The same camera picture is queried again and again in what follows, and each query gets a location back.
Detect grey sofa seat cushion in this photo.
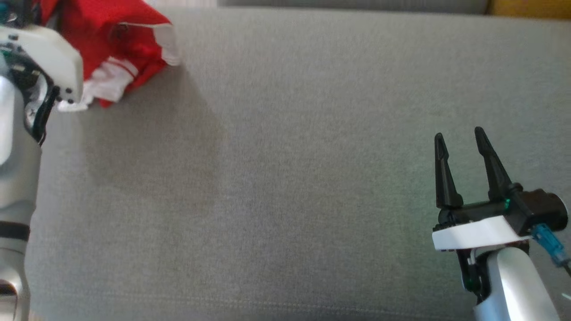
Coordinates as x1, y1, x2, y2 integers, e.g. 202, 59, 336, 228
0, 7, 571, 321

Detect red Bulls 23 shorts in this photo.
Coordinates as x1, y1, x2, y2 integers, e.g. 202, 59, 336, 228
38, 0, 181, 67

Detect yellow sofa cushion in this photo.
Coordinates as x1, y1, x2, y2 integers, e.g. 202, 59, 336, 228
485, 0, 571, 21

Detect grey sofa side cushion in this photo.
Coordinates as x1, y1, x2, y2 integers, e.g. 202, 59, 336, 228
217, 0, 491, 15

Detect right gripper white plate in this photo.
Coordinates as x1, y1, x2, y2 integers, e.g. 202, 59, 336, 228
432, 127, 532, 253

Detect blue right camera cable connector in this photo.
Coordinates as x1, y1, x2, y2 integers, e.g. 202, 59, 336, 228
531, 223, 571, 273

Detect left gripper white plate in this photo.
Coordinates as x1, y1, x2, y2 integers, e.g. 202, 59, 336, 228
0, 25, 84, 105

